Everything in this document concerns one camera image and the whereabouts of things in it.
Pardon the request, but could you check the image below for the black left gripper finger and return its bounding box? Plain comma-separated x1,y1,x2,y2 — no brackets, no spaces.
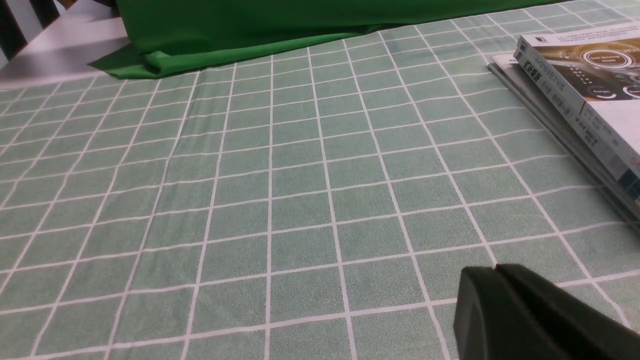
454,264,640,360

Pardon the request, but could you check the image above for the green checkered tablecloth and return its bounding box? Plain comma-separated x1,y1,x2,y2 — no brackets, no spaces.
0,0,639,360

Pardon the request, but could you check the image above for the lower paperback book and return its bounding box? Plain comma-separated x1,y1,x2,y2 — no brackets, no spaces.
487,54,640,218

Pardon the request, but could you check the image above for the self-driving car book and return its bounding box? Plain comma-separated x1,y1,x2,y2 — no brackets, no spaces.
514,22,640,198

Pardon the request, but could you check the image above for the green backdrop cloth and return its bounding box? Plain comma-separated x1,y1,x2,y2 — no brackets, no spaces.
91,0,546,79

